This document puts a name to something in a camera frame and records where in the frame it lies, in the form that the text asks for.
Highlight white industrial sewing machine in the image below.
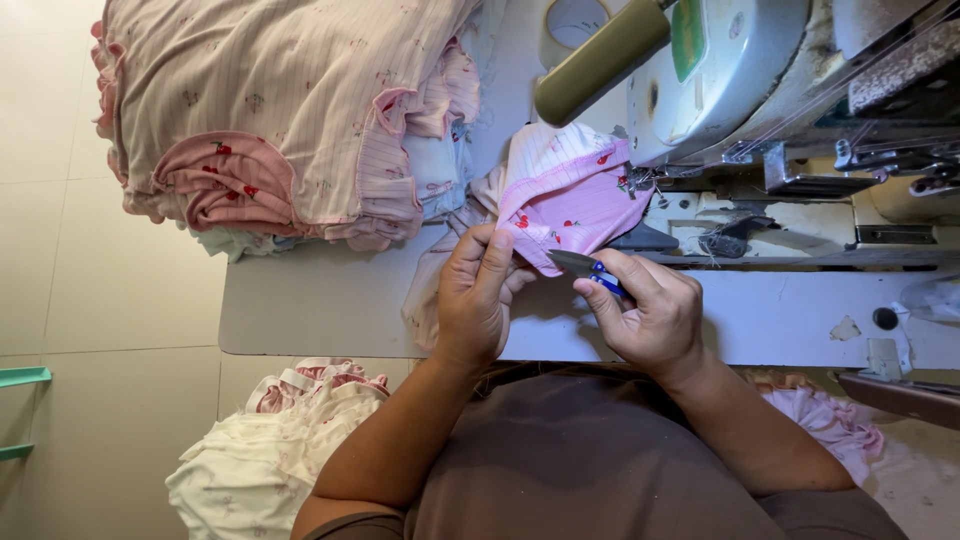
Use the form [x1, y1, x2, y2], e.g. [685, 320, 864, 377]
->
[609, 0, 960, 265]

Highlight heap of pink ruffled garments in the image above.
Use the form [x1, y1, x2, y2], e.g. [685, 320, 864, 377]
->
[746, 369, 886, 487]

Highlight heap of cream garments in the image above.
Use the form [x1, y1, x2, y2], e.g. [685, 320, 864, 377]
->
[165, 357, 392, 540]

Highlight olive green cylinder handle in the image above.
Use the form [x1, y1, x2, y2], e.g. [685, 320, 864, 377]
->
[533, 0, 673, 129]

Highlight white switch box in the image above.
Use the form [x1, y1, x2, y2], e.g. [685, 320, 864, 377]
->
[857, 336, 914, 381]

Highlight pile of pink striped garments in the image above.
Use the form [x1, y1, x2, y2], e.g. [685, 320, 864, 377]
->
[89, 0, 485, 262]

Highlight white tape roll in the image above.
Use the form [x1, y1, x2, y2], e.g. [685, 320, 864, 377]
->
[538, 0, 613, 72]

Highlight person's right hand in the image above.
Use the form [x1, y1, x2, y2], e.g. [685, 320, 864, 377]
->
[573, 248, 706, 381]

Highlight blue-handled thread snips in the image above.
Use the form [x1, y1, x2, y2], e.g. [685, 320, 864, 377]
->
[545, 249, 633, 300]

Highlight clear plastic bag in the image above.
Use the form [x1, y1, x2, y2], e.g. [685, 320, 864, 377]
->
[898, 273, 960, 325]

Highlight person's brown shirt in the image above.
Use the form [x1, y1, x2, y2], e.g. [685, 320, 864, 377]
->
[303, 361, 910, 540]

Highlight pink cherry-print garment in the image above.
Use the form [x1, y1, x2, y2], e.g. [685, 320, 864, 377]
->
[401, 122, 655, 355]

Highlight person's left hand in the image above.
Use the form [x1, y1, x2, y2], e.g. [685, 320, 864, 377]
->
[435, 222, 538, 370]

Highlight brown metal bar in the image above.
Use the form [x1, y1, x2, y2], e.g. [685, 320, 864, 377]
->
[834, 370, 960, 433]

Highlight teal plastic rack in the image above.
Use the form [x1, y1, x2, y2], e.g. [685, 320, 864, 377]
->
[0, 365, 54, 463]

